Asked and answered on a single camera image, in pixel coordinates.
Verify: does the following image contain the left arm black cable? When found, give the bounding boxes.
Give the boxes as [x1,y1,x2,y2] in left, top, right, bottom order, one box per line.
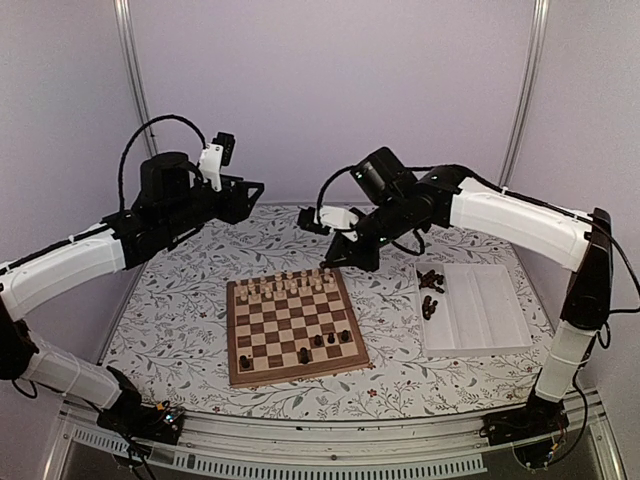
[116,114,207,211]

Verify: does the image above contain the aluminium front rail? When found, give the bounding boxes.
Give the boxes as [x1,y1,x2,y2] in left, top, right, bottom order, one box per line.
[49,384,621,480]

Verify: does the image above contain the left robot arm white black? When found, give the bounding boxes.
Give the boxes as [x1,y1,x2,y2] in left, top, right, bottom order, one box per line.
[1,147,264,434]

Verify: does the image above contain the white plastic tray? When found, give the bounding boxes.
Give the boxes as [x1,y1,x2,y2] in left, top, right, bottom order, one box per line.
[413,262,533,358]

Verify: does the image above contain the dark chess pieces in tray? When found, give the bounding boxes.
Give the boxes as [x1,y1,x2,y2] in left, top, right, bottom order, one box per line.
[416,269,445,320]

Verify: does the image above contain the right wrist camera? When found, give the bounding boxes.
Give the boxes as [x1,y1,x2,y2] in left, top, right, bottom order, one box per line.
[297,206,359,235]

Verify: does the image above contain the wooden chess board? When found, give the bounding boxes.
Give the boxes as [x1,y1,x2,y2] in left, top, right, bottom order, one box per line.
[226,269,373,388]

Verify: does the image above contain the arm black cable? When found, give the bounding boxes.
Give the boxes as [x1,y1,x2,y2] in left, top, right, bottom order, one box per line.
[594,219,640,316]
[116,114,207,211]

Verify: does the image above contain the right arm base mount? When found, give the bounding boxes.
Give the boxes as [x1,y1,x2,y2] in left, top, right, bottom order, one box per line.
[479,391,569,469]

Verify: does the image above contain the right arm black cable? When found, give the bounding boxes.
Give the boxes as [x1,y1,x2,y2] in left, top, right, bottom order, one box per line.
[594,219,640,316]

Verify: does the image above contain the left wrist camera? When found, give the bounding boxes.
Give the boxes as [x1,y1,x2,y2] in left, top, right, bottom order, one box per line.
[198,132,236,192]

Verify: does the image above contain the white chess piece row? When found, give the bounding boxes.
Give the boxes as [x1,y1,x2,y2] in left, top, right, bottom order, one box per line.
[228,268,341,303]

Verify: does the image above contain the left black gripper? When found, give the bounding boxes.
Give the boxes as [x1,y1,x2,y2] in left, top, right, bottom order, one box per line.
[162,174,264,240]

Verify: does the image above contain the floral patterned table mat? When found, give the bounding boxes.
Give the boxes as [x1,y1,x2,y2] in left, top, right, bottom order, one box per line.
[103,206,553,421]

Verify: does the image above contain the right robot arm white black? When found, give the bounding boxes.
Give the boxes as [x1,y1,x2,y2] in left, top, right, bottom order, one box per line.
[312,147,613,436]

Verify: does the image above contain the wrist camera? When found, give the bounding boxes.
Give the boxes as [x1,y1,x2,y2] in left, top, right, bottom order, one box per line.
[198,132,236,192]
[297,206,359,235]

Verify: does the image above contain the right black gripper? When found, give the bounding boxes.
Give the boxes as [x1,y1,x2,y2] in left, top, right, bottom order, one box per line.
[323,196,411,274]

